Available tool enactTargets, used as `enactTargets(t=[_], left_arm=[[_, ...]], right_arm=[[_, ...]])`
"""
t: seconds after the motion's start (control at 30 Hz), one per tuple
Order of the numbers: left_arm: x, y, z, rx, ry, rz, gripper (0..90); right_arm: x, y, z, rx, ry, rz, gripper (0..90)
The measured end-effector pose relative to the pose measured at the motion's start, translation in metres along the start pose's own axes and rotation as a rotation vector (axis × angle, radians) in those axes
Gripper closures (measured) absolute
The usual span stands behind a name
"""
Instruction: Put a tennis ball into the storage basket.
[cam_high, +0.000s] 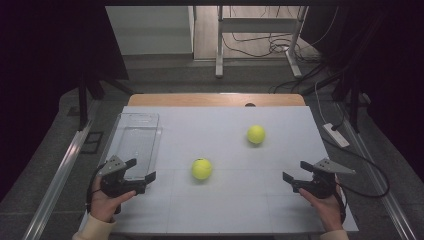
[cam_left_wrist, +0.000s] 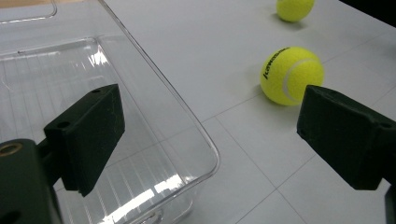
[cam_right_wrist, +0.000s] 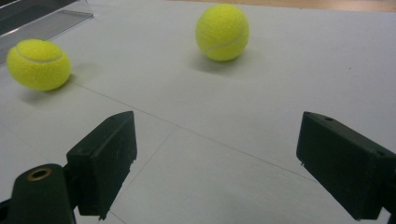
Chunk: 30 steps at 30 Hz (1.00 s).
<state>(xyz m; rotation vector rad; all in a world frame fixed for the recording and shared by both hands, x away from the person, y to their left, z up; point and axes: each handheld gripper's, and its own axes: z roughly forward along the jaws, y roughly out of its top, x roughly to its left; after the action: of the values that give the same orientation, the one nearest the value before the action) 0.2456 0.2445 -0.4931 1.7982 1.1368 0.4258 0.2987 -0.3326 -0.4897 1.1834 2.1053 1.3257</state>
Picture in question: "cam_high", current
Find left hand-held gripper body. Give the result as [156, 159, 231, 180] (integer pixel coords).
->
[97, 154, 148, 198]

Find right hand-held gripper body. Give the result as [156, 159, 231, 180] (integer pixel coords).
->
[291, 157, 357, 200]

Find clear plastic container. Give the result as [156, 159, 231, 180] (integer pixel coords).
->
[99, 112, 164, 183]

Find yellow tennis ball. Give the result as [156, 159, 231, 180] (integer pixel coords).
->
[246, 124, 267, 145]
[191, 157, 213, 181]

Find person's right hand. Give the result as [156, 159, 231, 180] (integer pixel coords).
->
[298, 176, 344, 233]

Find person's left hand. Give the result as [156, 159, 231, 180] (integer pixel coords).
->
[89, 174, 138, 224]

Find dark floor socket cover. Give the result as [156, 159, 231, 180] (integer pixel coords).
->
[80, 131, 104, 155]

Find white power strip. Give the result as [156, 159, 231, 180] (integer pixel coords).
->
[322, 122, 351, 149]

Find white board sheet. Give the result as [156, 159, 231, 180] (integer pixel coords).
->
[78, 105, 359, 234]

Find black metal stand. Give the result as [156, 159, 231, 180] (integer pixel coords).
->
[77, 74, 134, 132]
[301, 71, 363, 134]

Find dark curtain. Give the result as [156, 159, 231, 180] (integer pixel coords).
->
[0, 0, 130, 203]
[301, 0, 424, 183]

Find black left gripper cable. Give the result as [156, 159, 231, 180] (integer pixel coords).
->
[85, 163, 106, 214]

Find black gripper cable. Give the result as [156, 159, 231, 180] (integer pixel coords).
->
[85, 163, 106, 214]
[322, 136, 391, 224]

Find metal floor rail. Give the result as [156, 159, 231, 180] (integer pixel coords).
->
[21, 99, 101, 240]
[334, 101, 418, 240]

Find white power strip cable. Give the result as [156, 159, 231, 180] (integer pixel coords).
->
[314, 81, 329, 125]

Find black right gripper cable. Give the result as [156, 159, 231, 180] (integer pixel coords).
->
[322, 136, 391, 224]

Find tangled black floor cables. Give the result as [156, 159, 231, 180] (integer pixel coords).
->
[221, 5, 339, 95]

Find white metal desk frame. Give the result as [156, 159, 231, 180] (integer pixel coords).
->
[214, 5, 309, 79]

